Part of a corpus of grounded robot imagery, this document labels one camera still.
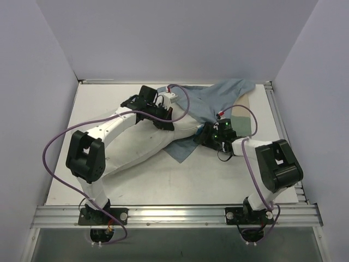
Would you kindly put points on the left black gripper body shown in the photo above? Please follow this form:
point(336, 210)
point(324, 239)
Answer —
point(163, 120)

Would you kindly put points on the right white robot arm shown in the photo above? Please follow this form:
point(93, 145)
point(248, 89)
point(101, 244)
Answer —
point(272, 165)

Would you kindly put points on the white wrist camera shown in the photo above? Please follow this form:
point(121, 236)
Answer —
point(220, 119)
point(169, 97)

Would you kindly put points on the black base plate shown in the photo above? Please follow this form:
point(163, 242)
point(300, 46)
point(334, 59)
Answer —
point(245, 215)
point(94, 217)

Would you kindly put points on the white pillow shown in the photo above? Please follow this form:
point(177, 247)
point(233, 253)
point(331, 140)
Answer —
point(128, 143)

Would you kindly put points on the aluminium back rail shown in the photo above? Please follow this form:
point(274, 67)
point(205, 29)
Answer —
point(97, 81)

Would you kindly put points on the aluminium front rail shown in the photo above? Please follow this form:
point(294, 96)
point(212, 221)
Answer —
point(165, 217)

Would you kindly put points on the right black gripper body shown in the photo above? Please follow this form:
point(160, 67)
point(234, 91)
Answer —
point(208, 135)

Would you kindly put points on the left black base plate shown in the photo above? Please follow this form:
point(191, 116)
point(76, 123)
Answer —
point(94, 217)

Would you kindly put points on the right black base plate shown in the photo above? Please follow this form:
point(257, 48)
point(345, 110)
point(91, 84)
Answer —
point(245, 215)

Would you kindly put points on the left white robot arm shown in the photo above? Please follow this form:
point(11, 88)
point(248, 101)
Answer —
point(86, 154)

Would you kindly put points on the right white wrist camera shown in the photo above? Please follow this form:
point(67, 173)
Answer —
point(220, 119)

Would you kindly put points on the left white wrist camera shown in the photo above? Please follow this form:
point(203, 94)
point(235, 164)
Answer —
point(169, 97)

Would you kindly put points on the blue pillowcase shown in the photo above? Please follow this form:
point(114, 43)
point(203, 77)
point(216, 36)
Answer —
point(203, 103)

